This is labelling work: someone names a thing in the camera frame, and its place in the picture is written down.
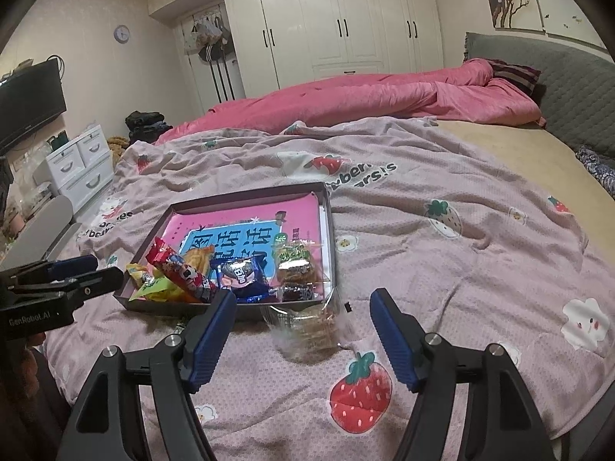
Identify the white wardrobe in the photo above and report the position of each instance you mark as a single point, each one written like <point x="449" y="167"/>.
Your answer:
<point x="346" y="19"/>

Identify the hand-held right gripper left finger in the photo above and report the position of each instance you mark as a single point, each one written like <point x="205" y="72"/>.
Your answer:
<point x="211" y="341"/>

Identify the pink quilt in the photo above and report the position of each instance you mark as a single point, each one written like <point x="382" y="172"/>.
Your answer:
<point x="360" y="96"/>

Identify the dark shallow cardboard box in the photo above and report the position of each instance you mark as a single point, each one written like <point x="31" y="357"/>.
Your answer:
<point x="158" y="309"/>

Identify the pink strawberry printed blanket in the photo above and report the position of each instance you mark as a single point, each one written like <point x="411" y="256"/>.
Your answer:
<point x="432" y="273"/>

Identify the dark patterned cloth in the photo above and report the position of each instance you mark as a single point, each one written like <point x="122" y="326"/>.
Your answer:
<point x="598" y="168"/>

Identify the white drawer cabinet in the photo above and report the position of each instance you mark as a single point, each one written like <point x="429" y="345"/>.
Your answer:
<point x="81" y="168"/>

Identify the blue cookie packet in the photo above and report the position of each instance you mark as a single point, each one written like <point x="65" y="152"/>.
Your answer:
<point x="240" y="273"/>

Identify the clear rice cracker packet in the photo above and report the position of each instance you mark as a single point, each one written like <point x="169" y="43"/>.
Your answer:
<point x="312" y="331"/>

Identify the pile of black clothes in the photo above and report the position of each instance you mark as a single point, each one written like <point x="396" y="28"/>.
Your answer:
<point x="146" y="125"/>

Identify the pink book with blue label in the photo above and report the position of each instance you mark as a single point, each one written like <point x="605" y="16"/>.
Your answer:
<point x="298" y="211"/>

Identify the dark striped pillow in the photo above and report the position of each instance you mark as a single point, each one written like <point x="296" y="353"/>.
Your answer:
<point x="516" y="77"/>

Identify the grey quilted headboard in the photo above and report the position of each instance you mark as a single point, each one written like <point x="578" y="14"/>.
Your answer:
<point x="576" y="96"/>

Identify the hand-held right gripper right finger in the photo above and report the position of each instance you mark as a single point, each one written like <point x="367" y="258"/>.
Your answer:
<point x="391" y="341"/>

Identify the orange cracker packet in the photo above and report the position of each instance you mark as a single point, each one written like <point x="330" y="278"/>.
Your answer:
<point x="199" y="259"/>

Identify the yellow snack packet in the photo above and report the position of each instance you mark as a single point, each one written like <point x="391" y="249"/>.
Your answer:
<point x="158" y="291"/>
<point x="139" y="271"/>

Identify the black television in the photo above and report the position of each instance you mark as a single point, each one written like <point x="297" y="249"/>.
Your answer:
<point x="29" y="105"/>

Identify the brown plush toy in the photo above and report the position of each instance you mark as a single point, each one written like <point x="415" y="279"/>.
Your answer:
<point x="117" y="145"/>

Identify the beige bed sheet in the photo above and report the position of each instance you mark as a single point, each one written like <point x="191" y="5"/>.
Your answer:
<point x="519" y="163"/>

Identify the green label rice cracker packet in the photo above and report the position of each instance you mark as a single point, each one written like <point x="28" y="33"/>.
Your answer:
<point x="294" y="259"/>

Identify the coat rack with hats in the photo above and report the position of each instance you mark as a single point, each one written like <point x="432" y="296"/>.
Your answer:
<point x="211" y="43"/>

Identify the red candy packet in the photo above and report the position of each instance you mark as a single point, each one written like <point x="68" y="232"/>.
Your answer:
<point x="185" y="276"/>

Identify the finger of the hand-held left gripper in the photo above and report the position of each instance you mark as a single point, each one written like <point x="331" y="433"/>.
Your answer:
<point x="98" y="280"/>
<point x="72" y="265"/>

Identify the round wall clock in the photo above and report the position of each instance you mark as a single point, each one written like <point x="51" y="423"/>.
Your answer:
<point x="122" y="33"/>

